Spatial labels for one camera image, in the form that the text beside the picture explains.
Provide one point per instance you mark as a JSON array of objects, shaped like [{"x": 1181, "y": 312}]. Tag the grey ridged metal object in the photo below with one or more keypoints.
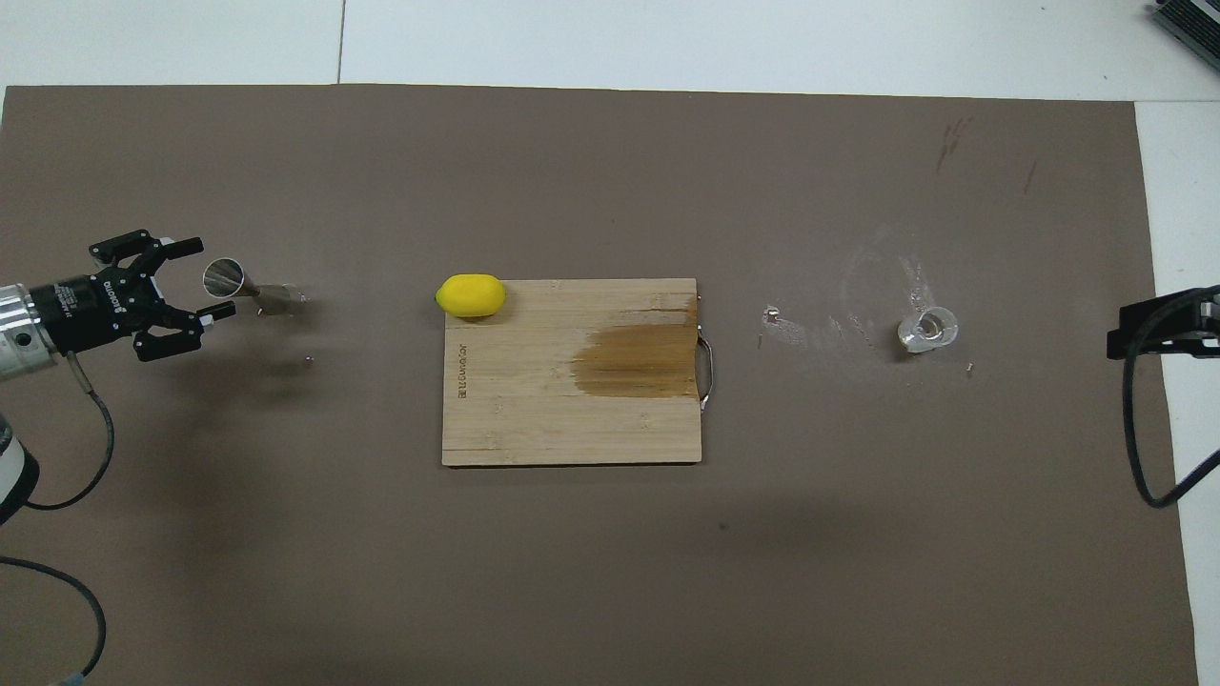
[{"x": 1191, "y": 24}]

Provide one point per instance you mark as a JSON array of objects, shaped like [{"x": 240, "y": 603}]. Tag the clear glass cup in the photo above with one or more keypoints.
[{"x": 929, "y": 331}]

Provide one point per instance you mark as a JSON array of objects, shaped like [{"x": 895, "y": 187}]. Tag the wooden cutting board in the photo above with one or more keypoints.
[{"x": 534, "y": 400}]

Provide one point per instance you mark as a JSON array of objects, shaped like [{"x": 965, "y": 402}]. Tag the brown table mat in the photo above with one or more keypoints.
[{"x": 667, "y": 572}]

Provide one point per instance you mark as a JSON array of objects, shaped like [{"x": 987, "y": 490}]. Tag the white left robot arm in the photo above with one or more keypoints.
[{"x": 14, "y": 333}]

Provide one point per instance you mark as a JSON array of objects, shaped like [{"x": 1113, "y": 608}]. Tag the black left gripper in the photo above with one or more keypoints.
[{"x": 95, "y": 310}]

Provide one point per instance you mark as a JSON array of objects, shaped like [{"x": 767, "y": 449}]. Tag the steel double jigger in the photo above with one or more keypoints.
[{"x": 229, "y": 278}]

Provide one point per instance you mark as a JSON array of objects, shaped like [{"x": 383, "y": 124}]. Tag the yellow lemon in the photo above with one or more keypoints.
[{"x": 471, "y": 295}]

